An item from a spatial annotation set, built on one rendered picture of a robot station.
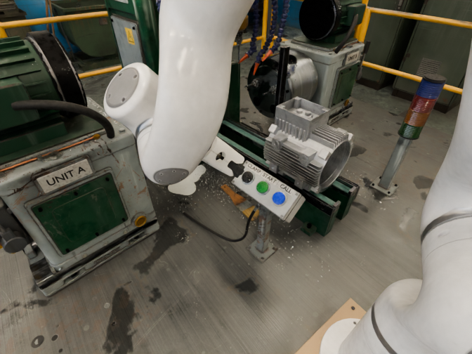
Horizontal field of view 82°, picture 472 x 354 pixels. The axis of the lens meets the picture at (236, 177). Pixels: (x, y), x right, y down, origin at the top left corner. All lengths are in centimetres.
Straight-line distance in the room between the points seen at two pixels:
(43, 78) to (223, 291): 64
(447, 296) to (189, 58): 35
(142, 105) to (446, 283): 39
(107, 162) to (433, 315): 65
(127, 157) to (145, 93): 38
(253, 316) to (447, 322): 49
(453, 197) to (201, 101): 31
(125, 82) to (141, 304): 57
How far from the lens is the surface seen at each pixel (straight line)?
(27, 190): 71
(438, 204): 43
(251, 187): 66
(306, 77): 120
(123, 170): 75
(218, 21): 31
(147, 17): 108
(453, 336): 35
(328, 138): 78
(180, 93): 30
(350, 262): 89
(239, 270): 82
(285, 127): 83
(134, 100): 37
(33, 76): 69
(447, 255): 38
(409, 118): 102
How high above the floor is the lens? 150
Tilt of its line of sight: 40 degrees down
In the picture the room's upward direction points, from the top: straight up
